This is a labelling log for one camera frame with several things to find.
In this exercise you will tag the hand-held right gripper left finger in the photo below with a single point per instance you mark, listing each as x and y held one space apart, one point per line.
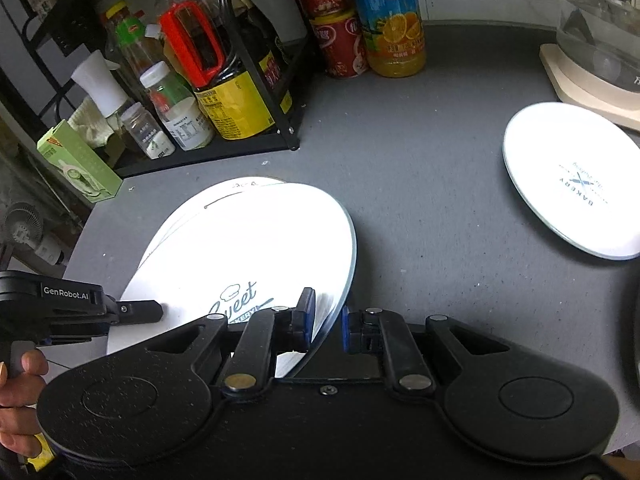
307 310

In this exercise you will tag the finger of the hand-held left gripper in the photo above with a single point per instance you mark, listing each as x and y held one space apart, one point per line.
142 311

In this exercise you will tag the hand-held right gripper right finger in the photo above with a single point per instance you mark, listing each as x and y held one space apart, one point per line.
345 327

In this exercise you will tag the white deep plate blue print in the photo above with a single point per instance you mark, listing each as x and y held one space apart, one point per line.
250 245

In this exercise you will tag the person's left hand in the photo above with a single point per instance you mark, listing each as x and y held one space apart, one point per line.
20 400

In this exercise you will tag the white small fan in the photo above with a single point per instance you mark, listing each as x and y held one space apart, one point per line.
22 225

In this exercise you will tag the green cardboard box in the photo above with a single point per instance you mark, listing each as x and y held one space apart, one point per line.
75 160

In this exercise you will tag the black metal rack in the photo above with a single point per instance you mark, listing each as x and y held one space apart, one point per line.
200 157

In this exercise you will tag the small clear spice jar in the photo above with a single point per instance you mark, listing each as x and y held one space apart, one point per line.
147 132

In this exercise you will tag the crumpled white cloth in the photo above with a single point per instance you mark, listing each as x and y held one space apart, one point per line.
90 122

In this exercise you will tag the white cap bottle green label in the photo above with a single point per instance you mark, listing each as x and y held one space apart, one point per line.
180 115

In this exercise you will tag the white spray bottle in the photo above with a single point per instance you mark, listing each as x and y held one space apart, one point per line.
97 80

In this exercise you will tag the white plate grey print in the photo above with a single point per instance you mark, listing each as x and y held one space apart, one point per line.
565 180

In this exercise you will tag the clear bottle yellow cap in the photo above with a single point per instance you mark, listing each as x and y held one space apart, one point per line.
132 40

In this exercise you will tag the orange juice bottle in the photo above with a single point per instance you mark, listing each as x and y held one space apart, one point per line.
390 20

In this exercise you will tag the cream kettle base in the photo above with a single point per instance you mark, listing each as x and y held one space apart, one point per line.
575 80

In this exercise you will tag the glass electric kettle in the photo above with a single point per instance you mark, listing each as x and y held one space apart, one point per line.
600 10

